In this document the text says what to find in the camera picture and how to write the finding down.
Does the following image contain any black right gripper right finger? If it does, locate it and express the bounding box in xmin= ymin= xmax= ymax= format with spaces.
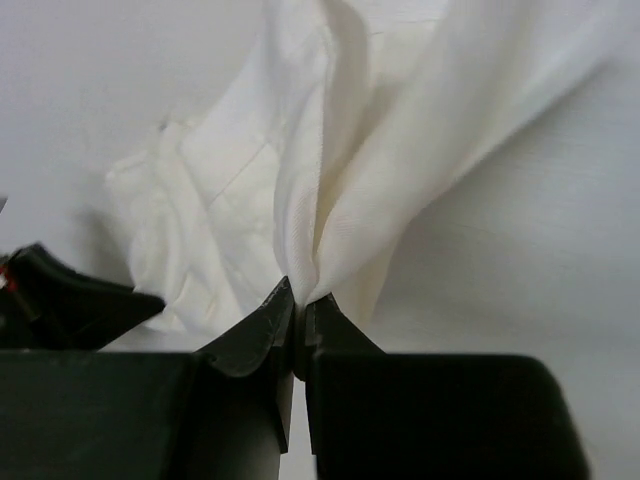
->
xmin=298 ymin=294 xmax=383 ymax=455

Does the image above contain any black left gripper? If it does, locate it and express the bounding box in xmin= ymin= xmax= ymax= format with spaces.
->
xmin=1 ymin=243 xmax=165 ymax=350

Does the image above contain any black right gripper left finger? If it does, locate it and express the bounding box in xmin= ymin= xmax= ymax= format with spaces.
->
xmin=192 ymin=277 xmax=294 ymax=453

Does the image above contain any white pleated skirt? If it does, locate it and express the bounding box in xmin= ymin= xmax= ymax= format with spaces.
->
xmin=106 ymin=1 xmax=621 ymax=337

